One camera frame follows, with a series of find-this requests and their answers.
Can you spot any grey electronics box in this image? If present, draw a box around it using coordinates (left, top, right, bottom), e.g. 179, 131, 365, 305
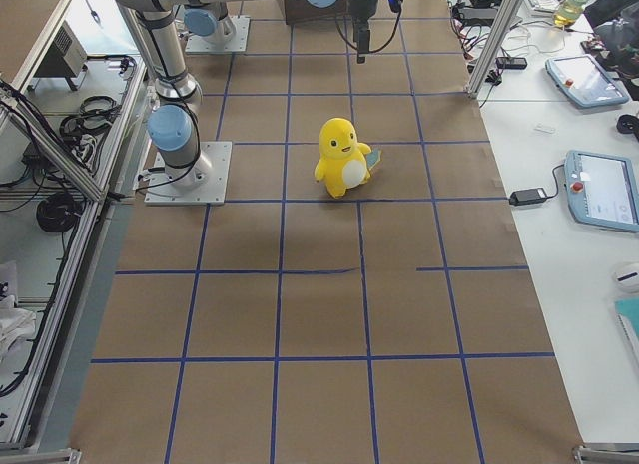
34, 21, 88, 91

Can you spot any black coiled cable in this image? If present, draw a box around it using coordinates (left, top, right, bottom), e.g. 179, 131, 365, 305
35, 192, 81, 234

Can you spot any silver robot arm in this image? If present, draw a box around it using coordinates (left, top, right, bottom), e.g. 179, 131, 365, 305
115, 0, 337, 203
184, 2, 236, 44

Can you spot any black power adapter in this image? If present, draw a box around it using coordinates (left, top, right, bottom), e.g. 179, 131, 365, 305
508, 187, 548, 207

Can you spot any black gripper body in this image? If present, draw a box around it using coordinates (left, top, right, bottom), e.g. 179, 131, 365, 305
347, 0, 377, 53

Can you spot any white crumpled cloth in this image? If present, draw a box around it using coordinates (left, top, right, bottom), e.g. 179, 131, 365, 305
0, 261, 37, 365

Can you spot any teal notebook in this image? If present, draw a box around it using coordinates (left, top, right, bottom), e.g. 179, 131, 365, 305
614, 297, 639, 359

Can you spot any brown wooden drawer cabinet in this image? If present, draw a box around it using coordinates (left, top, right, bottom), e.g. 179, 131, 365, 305
279, 0, 348, 26

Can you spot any aluminium frame post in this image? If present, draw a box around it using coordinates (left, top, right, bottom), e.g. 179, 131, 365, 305
465, 0, 523, 98

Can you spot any far blue teach pendant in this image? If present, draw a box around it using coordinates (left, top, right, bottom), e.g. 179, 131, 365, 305
545, 55, 630, 109

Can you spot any near blue teach pendant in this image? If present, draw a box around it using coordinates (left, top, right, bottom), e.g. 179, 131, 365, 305
564, 150, 638, 233

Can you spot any yellow liquid bottle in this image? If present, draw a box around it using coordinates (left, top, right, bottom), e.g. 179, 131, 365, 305
552, 0, 590, 29

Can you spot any yellow plush toy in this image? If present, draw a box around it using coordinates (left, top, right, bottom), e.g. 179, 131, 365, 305
314, 118, 381, 199

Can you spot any blue teach pendant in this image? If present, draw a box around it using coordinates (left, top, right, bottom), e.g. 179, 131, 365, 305
545, 55, 630, 109
564, 150, 638, 233

